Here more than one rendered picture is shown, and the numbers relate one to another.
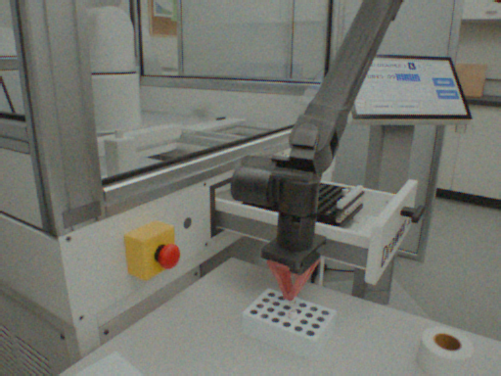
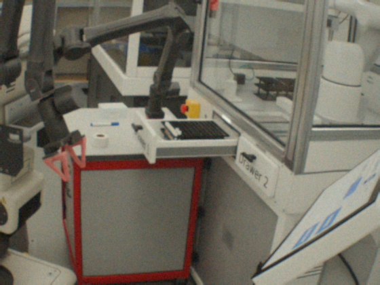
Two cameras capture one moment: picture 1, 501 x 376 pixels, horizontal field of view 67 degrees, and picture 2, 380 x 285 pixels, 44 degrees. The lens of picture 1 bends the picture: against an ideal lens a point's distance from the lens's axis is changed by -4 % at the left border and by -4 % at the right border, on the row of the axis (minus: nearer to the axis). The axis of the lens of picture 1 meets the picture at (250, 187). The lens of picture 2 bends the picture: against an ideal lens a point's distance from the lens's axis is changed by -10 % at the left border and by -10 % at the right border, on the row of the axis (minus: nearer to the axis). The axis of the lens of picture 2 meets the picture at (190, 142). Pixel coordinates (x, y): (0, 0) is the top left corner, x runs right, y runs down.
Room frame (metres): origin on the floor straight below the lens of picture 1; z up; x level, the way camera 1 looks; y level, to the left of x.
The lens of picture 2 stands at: (1.91, -1.63, 1.53)
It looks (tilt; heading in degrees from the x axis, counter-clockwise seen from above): 20 degrees down; 127
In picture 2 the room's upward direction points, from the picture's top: 6 degrees clockwise
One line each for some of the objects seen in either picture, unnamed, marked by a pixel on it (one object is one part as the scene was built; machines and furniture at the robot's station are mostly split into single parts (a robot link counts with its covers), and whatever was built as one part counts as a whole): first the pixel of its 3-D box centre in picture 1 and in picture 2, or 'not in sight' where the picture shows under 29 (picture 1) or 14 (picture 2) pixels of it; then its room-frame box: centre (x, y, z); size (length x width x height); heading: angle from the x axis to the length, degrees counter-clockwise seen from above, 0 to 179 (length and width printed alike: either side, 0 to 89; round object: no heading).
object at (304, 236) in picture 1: (296, 231); (155, 105); (0.55, -0.07, 0.92); 0.10 x 0.07 x 0.07; 147
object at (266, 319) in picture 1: (289, 322); not in sight; (0.52, -0.06, 0.78); 0.12 x 0.08 x 0.04; 59
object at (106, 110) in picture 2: not in sight; (112, 110); (0.18, 0.03, 0.79); 0.13 x 0.09 x 0.05; 63
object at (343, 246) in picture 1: (296, 208); (195, 136); (0.80, -0.10, 0.86); 0.40 x 0.26 x 0.06; 58
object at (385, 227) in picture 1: (394, 225); (144, 135); (0.68, -0.28, 0.87); 0.29 x 0.02 x 0.11; 148
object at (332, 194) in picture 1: (299, 206); (193, 135); (0.79, -0.11, 0.87); 0.22 x 0.18 x 0.06; 58
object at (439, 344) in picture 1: (444, 352); (100, 140); (0.44, -0.28, 0.78); 0.07 x 0.07 x 0.04
